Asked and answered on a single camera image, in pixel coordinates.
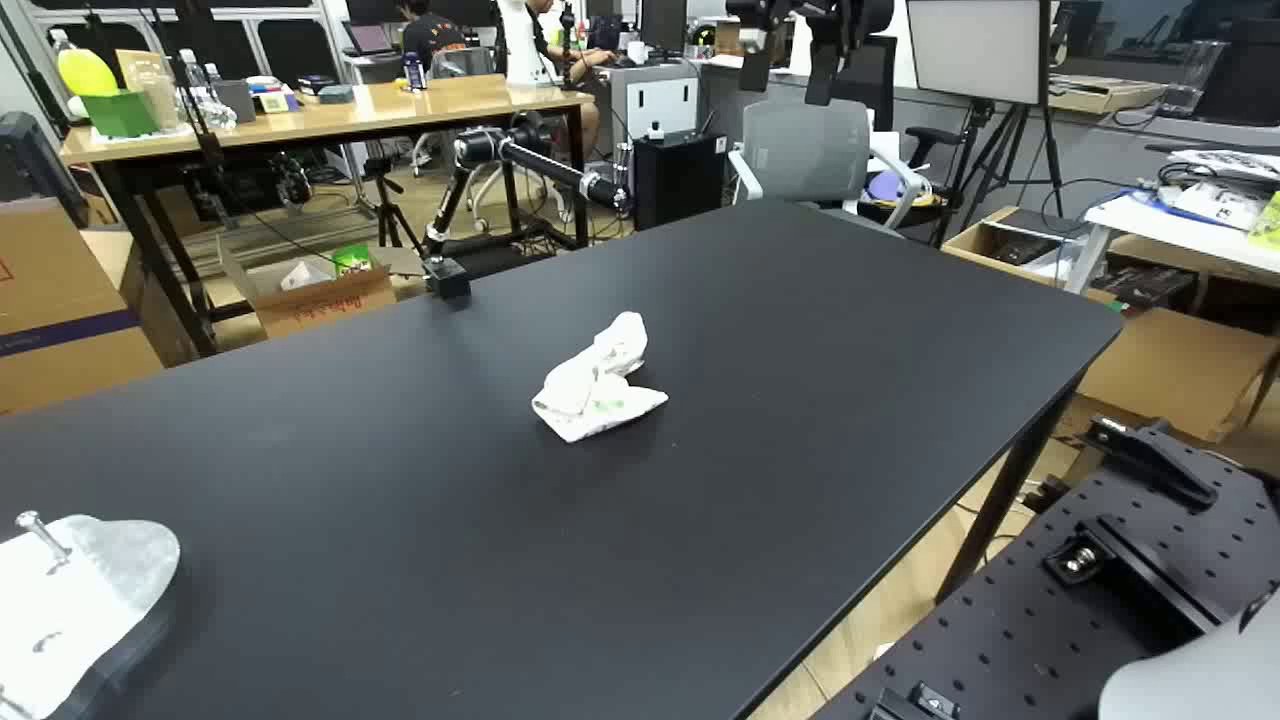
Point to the black square mounting plate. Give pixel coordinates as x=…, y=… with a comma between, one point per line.
x=1087, y=560

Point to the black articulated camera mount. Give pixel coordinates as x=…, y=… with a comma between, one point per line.
x=541, y=161

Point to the yellow round object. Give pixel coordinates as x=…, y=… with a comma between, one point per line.
x=86, y=70

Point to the black clamp bracket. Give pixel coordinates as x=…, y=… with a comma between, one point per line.
x=1154, y=461

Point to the person in dark shirt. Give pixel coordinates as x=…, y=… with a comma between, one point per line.
x=422, y=37

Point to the wooden tray box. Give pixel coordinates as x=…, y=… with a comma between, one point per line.
x=1021, y=247

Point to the white side table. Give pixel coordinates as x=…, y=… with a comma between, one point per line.
x=1173, y=233

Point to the green box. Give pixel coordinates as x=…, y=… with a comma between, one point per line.
x=122, y=114

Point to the flat cardboard sheet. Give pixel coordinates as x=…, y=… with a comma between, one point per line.
x=1173, y=369

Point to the grey office chair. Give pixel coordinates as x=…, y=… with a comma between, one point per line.
x=807, y=146

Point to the small black tripod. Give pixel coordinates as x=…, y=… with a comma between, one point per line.
x=390, y=202

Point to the white board on tripod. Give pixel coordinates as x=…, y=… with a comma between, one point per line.
x=975, y=47

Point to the black computer case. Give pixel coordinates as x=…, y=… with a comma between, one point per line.
x=674, y=180

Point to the black table leg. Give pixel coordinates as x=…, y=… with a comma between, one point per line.
x=1000, y=515

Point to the black perforated breadboard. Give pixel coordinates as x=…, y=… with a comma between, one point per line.
x=1025, y=641

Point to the white cloth with green leaves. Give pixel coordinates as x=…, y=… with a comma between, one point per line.
x=593, y=387

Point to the person in white shirt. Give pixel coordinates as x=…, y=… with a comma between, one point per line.
x=524, y=42

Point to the pile of plastic bags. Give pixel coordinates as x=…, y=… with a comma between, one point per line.
x=1222, y=180

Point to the long wooden desk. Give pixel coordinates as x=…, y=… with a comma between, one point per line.
x=333, y=116

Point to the grey computer tower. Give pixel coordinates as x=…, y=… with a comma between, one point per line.
x=653, y=107

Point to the open cardboard box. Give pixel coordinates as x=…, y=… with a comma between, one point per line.
x=321, y=298

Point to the large closed cardboard box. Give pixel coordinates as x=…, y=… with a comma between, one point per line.
x=52, y=307

